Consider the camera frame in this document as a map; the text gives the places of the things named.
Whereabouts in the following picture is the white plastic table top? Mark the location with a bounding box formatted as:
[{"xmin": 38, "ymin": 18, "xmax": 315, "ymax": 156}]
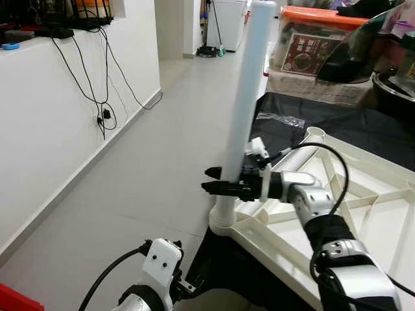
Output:
[{"xmin": 209, "ymin": 126, "xmax": 415, "ymax": 311}]

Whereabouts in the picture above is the flat clear tape patch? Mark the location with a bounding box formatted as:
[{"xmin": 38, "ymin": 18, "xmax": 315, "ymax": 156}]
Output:
[{"xmin": 258, "ymin": 111, "xmax": 305, "ymax": 127}]

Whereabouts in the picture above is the beige padded base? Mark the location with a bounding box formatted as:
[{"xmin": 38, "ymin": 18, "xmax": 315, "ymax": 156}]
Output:
[{"xmin": 267, "ymin": 68, "xmax": 383, "ymax": 108}]

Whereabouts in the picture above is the black floor mop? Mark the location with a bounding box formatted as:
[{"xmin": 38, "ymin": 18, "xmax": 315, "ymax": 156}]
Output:
[{"xmin": 196, "ymin": 44, "xmax": 226, "ymax": 58}]

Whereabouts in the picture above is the black tablecloth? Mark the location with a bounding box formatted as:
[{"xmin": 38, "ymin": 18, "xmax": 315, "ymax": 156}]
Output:
[{"xmin": 185, "ymin": 91, "xmax": 415, "ymax": 311}]

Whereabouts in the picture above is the orange lid storage box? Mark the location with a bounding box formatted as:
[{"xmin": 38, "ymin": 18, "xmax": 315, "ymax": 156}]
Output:
[{"xmin": 271, "ymin": 5, "xmax": 370, "ymax": 78}]

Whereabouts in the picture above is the white appliance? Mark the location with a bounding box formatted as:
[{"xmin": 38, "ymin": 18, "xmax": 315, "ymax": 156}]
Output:
[{"xmin": 206, "ymin": 0, "xmax": 250, "ymax": 52}]

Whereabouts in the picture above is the shiny black bag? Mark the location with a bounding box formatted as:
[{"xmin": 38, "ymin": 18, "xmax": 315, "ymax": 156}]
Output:
[{"xmin": 318, "ymin": 3, "xmax": 415, "ymax": 84}]

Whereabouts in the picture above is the red plastic stool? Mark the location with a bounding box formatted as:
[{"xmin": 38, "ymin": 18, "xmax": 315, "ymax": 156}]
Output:
[{"xmin": 0, "ymin": 282, "xmax": 45, "ymax": 311}]

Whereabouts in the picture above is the black round pan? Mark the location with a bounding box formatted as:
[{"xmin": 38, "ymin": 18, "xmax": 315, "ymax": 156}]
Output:
[{"xmin": 371, "ymin": 68, "xmax": 415, "ymax": 104}]

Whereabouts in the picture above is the black shelf clutter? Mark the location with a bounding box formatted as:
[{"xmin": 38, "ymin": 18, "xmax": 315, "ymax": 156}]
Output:
[{"xmin": 0, "ymin": 0, "xmax": 114, "ymax": 40}]

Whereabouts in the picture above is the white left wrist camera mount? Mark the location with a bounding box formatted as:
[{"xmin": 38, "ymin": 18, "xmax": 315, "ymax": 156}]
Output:
[{"xmin": 141, "ymin": 238, "xmax": 184, "ymax": 292}]

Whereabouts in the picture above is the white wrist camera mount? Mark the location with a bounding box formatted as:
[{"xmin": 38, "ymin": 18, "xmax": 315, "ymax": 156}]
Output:
[
  {"xmin": 141, "ymin": 238, "xmax": 184, "ymax": 292},
  {"xmin": 250, "ymin": 136, "xmax": 273, "ymax": 202}
]

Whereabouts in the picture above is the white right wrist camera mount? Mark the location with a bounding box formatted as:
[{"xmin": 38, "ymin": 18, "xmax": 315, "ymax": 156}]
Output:
[{"xmin": 250, "ymin": 136, "xmax": 273, "ymax": 202}]

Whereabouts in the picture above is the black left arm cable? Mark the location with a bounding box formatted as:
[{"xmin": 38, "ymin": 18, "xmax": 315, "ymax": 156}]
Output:
[{"xmin": 78, "ymin": 241, "xmax": 153, "ymax": 311}]

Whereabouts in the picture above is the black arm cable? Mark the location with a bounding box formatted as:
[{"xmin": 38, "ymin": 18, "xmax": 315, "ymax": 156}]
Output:
[
  {"xmin": 78, "ymin": 241, "xmax": 153, "ymax": 311},
  {"xmin": 269, "ymin": 141, "xmax": 351, "ymax": 305}
]

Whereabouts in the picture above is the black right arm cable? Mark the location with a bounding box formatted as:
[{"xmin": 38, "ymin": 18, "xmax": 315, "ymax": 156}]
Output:
[{"xmin": 269, "ymin": 141, "xmax": 351, "ymax": 305}]

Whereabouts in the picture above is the long grey wall cable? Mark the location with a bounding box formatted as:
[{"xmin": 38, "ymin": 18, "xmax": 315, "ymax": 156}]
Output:
[{"xmin": 97, "ymin": 26, "xmax": 164, "ymax": 111}]

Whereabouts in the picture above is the looped grey wall cable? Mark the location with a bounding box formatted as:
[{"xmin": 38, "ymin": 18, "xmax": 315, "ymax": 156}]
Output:
[{"xmin": 49, "ymin": 29, "xmax": 119, "ymax": 140}]

